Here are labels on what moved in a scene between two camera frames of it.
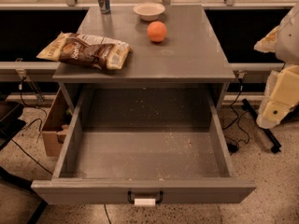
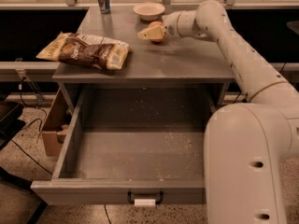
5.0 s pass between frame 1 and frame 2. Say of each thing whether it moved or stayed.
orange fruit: stayed
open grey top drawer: stayed
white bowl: stayed
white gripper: moved
